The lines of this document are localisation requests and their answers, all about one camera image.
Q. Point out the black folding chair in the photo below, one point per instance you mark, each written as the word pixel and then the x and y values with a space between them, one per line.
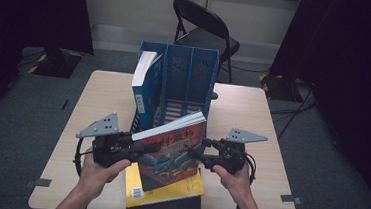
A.
pixel 205 32

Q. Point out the yellow book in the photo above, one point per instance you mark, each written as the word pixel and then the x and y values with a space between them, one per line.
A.
pixel 166 193

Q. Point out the black curtain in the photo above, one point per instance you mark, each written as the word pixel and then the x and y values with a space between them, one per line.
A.
pixel 352 81
pixel 29 22

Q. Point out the black stand base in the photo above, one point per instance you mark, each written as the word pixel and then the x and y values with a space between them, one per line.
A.
pixel 54 62
pixel 280 88

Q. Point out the red illustrated book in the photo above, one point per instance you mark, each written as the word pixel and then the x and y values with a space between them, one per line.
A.
pixel 174 140

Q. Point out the small dark object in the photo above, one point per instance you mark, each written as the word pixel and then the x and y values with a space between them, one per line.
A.
pixel 214 95

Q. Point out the blue book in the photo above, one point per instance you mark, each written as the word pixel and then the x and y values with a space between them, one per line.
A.
pixel 145 94

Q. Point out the person's right hand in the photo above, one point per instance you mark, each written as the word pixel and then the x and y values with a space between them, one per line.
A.
pixel 234 185

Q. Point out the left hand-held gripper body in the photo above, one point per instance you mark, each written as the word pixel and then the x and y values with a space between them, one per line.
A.
pixel 109 148

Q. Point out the blue plastic file rack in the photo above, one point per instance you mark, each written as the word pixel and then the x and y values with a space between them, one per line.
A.
pixel 188 81

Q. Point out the grey tape strip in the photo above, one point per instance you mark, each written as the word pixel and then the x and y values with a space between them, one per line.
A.
pixel 38 182
pixel 291 199

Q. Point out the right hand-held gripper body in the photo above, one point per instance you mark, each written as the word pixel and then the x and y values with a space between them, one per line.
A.
pixel 233 155

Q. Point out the person's left hand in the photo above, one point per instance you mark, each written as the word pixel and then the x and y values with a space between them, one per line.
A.
pixel 96 174

